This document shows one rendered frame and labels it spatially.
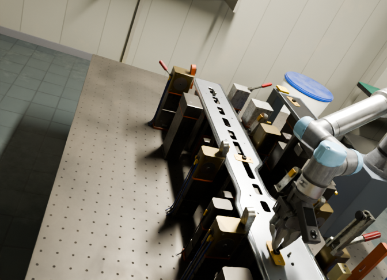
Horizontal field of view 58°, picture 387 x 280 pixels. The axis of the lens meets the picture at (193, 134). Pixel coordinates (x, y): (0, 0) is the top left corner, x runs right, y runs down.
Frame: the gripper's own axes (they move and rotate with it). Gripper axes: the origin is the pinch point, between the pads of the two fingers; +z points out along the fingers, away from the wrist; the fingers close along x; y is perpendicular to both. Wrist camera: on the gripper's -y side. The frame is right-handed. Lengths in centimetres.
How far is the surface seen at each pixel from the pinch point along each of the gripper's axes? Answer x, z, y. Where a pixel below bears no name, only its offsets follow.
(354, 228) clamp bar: -20.4, -12.3, -1.4
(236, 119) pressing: -12, -6, 78
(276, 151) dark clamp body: -20, -7, 50
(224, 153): 9.1, -7.4, 37.9
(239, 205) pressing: 5.8, 1.0, 18.9
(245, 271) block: 11.0, 5.2, -4.8
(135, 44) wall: 8, 35, 326
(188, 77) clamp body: 12, -13, 101
